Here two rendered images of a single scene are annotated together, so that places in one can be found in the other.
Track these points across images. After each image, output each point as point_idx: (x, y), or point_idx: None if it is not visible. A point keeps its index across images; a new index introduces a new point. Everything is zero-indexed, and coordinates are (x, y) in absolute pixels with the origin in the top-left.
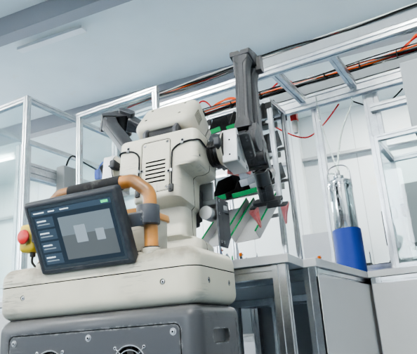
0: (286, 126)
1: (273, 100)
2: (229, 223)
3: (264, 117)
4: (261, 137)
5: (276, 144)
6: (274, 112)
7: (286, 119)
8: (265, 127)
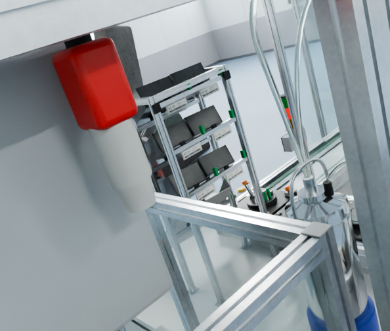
0: (157, 123)
1: (134, 90)
2: None
3: (136, 123)
4: None
5: (156, 154)
6: (142, 109)
7: (153, 112)
8: (181, 104)
